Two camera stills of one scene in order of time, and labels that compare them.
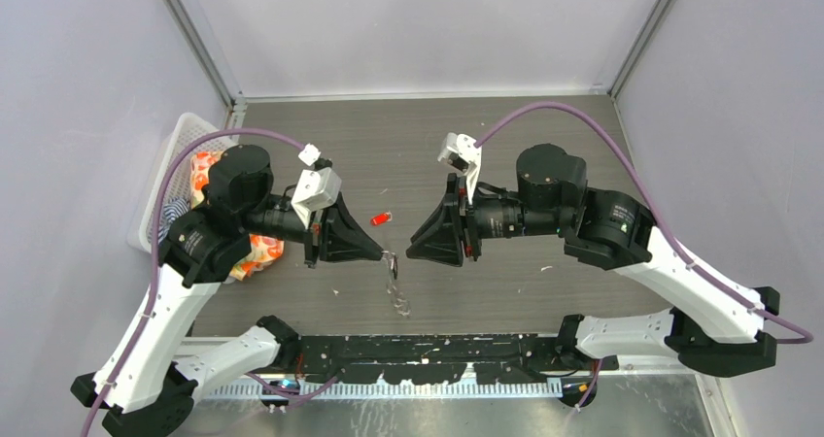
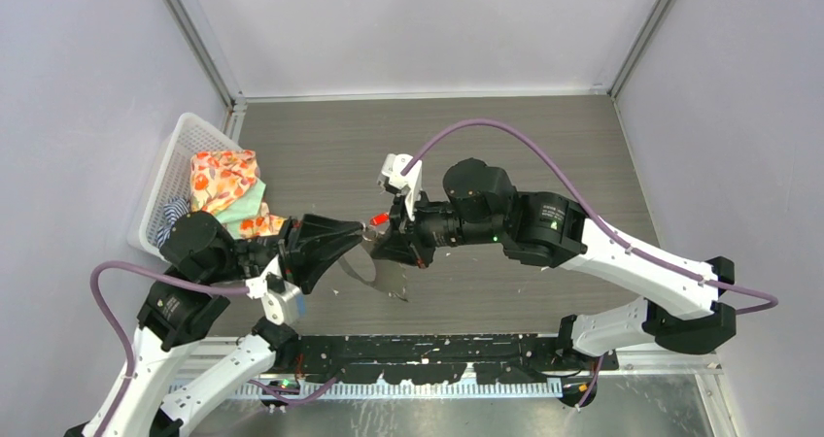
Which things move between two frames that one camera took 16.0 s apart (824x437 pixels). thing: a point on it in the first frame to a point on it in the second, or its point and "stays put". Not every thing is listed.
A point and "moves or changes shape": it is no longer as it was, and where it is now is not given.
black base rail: x=444 y=359 stays put
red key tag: x=381 y=218 stays put
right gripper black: x=438 y=238 to x=409 y=249
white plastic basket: x=186 y=128 stays put
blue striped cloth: x=173 y=208 stays put
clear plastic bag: x=401 y=303 moves or changes shape
